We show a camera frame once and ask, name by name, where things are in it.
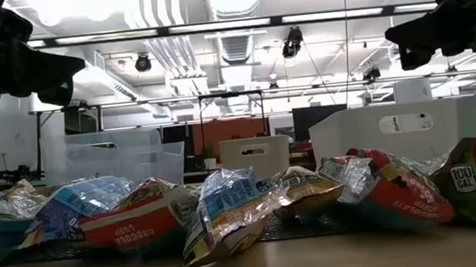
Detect green orange wrapper granola bar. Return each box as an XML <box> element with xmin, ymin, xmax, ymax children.
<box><xmin>269</xmin><ymin>161</ymin><xmax>348</xmax><ymax>221</ymax></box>

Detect small plant white pot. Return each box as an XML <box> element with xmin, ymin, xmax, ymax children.
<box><xmin>201</xmin><ymin>141</ymin><xmax>221</xmax><ymax>172</ymax></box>

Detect silver ceiling air duct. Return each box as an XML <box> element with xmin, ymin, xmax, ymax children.
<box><xmin>202</xmin><ymin>0</ymin><xmax>271</xmax><ymax>67</ymax></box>

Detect thin black hanging cable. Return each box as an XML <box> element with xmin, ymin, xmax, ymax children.
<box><xmin>336</xmin><ymin>0</ymin><xmax>357</xmax><ymax>106</ymax></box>

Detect grey plastic bin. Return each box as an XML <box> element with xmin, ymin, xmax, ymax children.
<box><xmin>219</xmin><ymin>133</ymin><xmax>294</xmax><ymax>185</ymax></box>

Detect dark woven table mat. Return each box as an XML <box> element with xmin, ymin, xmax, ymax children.
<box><xmin>6</xmin><ymin>203</ymin><xmax>362</xmax><ymax>267</ymax></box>

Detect silver red wrapper granola bar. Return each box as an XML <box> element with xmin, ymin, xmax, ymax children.
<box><xmin>0</xmin><ymin>176</ymin><xmax>54</xmax><ymax>267</ymax></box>

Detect white ceiling pipes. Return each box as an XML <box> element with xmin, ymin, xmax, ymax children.
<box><xmin>137</xmin><ymin>0</ymin><xmax>214</xmax><ymax>102</ymax></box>

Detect clear plastic bin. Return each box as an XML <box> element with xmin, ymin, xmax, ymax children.
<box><xmin>40</xmin><ymin>123</ymin><xmax>189</xmax><ymax>197</ymax></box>

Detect black background rig frame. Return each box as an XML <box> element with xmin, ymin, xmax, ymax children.
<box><xmin>28</xmin><ymin>66</ymin><xmax>476</xmax><ymax>176</ymax></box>

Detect black hanging spotlight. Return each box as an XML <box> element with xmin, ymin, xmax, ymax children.
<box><xmin>133</xmin><ymin>51</ymin><xmax>153</xmax><ymax>74</ymax></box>
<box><xmin>361</xmin><ymin>65</ymin><xmax>383</xmax><ymax>83</ymax></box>
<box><xmin>279</xmin><ymin>24</ymin><xmax>306</xmax><ymax>60</ymax></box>

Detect orange partition panel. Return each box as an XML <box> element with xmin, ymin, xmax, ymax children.
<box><xmin>191</xmin><ymin>115</ymin><xmax>272</xmax><ymax>157</ymax></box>

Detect black monitor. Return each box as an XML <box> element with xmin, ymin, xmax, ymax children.
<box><xmin>291</xmin><ymin>103</ymin><xmax>351</xmax><ymax>143</ymax></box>

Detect white plastic bin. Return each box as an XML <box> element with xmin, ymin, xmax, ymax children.
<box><xmin>307</xmin><ymin>97</ymin><xmax>465</xmax><ymax>180</ymax></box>

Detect white box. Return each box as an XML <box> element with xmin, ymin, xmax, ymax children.
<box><xmin>392</xmin><ymin>78</ymin><xmax>433</xmax><ymax>105</ymax></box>

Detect blue wrapper granola bar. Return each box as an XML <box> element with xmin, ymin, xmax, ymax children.
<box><xmin>12</xmin><ymin>172</ymin><xmax>144</xmax><ymax>250</ymax></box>
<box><xmin>174</xmin><ymin>162</ymin><xmax>297</xmax><ymax>267</ymax></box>

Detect red green wrapper granola bar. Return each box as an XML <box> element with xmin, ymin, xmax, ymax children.
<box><xmin>314</xmin><ymin>139</ymin><xmax>457</xmax><ymax>236</ymax></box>
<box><xmin>74</xmin><ymin>174</ymin><xmax>200</xmax><ymax>259</ymax></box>

